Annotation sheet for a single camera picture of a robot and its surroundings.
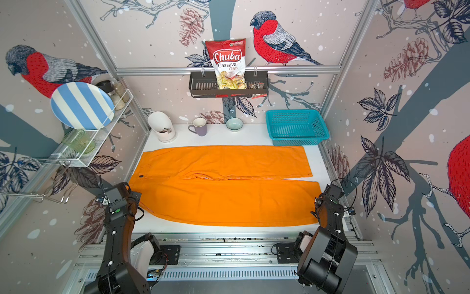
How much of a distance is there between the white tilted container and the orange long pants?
0.26 ft

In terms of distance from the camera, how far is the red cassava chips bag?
31.8 inches

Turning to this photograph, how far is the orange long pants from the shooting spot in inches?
34.1

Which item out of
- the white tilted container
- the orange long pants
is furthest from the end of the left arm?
the white tilted container

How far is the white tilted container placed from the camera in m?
1.07
